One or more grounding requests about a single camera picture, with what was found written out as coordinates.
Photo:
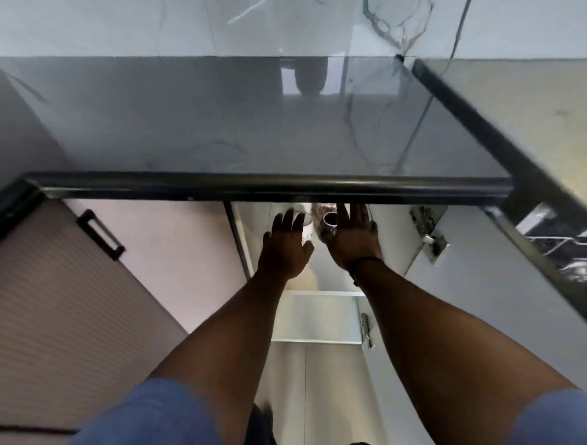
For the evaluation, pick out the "person's left hand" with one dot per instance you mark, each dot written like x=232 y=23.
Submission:
x=284 y=252

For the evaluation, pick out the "person's blue trousers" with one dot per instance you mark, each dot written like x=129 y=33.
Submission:
x=261 y=428

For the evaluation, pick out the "dark blue mug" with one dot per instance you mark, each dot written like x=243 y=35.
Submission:
x=330 y=220

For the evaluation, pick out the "person's right hand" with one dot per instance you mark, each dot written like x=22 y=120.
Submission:
x=355 y=238

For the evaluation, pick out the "silver dishwasher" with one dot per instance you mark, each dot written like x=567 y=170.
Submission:
x=527 y=114

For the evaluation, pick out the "black wristband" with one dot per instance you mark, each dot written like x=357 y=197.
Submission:
x=362 y=260

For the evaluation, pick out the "pink base cabinet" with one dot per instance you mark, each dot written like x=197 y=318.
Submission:
x=183 y=252

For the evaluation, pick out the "white cabinet shelf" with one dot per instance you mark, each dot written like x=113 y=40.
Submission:
x=321 y=316

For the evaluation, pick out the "person's right forearm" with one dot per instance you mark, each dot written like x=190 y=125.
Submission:
x=458 y=344

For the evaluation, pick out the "metal cabinet door hinge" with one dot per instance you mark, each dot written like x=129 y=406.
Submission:
x=428 y=229
x=365 y=330

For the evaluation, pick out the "white mug red flowers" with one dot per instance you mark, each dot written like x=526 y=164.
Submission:
x=319 y=212

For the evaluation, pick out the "person's left forearm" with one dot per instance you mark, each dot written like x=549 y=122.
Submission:
x=220 y=348

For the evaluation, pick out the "person's blue shirt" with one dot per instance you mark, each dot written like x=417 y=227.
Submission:
x=151 y=417

